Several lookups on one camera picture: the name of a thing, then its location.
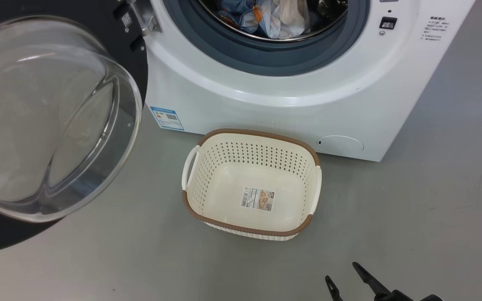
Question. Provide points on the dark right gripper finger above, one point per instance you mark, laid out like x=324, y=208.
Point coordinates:
x=370, y=282
x=334, y=290

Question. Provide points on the blue garment cream lining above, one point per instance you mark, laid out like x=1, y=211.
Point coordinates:
x=287, y=16

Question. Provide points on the blue garment orange bears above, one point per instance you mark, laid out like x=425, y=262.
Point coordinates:
x=237, y=12

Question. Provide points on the black glass washer door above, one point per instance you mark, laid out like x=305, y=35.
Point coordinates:
x=57, y=125

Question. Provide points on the white front-load washing machine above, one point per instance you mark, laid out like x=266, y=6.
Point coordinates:
x=266, y=113

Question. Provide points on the black door latch socket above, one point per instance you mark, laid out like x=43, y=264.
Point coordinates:
x=388, y=23

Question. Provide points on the small grey square label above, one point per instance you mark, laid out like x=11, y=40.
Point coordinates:
x=126, y=19

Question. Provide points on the basket product label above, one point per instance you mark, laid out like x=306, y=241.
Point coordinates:
x=258, y=199

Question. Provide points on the round white filter cover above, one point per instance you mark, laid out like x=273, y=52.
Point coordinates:
x=340, y=145

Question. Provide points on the cream laundry basket brown rim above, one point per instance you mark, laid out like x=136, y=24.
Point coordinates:
x=224, y=184

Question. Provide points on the blue energy label sticker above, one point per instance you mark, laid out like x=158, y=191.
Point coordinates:
x=167, y=118

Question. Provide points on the black printed text label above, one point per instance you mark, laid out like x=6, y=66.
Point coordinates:
x=435, y=30

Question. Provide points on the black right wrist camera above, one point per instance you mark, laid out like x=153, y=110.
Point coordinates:
x=396, y=297

